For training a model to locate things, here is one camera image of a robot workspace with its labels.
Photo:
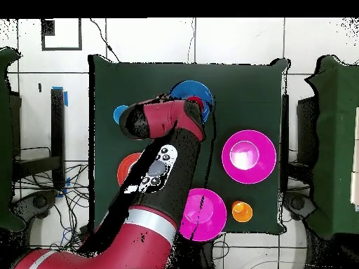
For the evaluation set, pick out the red plastic cup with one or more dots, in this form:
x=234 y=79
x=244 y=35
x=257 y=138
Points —
x=197 y=101

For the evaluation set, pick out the blue plastic bowl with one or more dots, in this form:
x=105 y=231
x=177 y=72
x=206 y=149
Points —
x=190 y=88

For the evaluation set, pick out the pink plastic bowl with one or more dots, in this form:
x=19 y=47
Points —
x=213 y=215
x=260 y=168

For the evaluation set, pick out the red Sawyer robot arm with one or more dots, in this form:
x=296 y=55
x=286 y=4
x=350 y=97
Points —
x=157 y=241

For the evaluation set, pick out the red-orange plastic bowl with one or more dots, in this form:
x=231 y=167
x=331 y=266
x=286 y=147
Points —
x=124 y=168

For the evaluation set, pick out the light blue plastic cup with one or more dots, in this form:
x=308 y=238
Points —
x=117 y=113

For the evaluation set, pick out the orange plastic cup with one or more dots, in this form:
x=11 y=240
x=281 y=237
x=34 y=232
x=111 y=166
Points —
x=242 y=211

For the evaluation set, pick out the dark green table cloth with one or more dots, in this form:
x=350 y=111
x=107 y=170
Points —
x=246 y=84

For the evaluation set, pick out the black metal stand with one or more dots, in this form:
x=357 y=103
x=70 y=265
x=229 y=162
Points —
x=284 y=140
x=57 y=126

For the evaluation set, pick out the black tape square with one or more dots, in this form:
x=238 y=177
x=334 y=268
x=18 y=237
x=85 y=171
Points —
x=61 y=49

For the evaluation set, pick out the green-covered side table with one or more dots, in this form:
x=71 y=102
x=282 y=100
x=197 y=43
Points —
x=336 y=140
x=5 y=140

